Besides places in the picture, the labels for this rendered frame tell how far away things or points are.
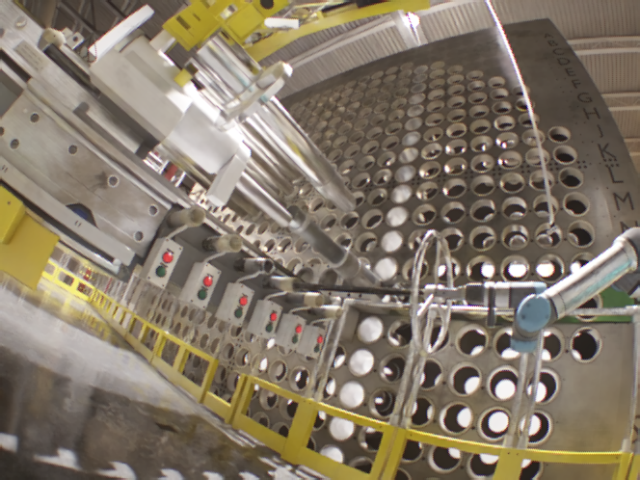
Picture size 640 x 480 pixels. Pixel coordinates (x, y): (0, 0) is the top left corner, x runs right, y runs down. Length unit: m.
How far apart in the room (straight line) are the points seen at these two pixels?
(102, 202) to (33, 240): 0.36
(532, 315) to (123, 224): 1.17
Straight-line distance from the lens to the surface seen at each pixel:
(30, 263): 0.81
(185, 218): 0.98
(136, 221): 1.10
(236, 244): 1.08
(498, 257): 2.52
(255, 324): 1.27
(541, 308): 0.71
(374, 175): 3.55
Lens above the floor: 0.54
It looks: 24 degrees up
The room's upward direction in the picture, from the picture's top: 19 degrees clockwise
